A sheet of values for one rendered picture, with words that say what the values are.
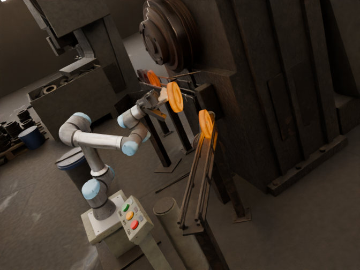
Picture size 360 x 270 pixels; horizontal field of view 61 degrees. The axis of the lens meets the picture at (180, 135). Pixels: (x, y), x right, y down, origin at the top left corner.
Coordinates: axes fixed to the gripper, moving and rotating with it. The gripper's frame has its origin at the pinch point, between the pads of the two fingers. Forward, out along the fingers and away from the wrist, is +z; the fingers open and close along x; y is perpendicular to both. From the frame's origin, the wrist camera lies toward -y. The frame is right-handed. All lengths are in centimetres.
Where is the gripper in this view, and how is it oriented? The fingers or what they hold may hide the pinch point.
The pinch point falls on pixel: (173, 94)
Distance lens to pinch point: 156.3
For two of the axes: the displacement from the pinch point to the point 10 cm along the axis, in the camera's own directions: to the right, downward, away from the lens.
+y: -5.9, -7.2, -3.6
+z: 8.0, -4.4, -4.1
